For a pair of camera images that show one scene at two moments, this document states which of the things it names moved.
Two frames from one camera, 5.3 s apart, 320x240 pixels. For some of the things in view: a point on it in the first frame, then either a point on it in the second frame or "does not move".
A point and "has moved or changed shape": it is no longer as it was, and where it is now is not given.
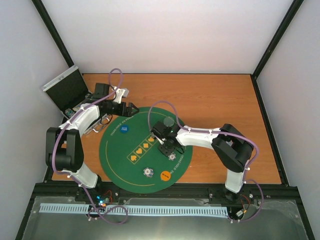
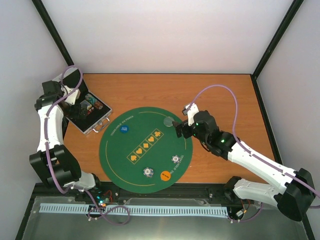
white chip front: x=148 y=172 does not move
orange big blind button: x=165 y=176 does not move
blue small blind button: x=124 y=129 does not move
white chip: x=171 y=156 has moved or changed shape
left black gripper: x=130 y=105 to x=76 y=113
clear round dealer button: x=168 y=121 does not move
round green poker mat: x=130 y=154 does not move
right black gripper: x=165 y=152 to x=183 y=124
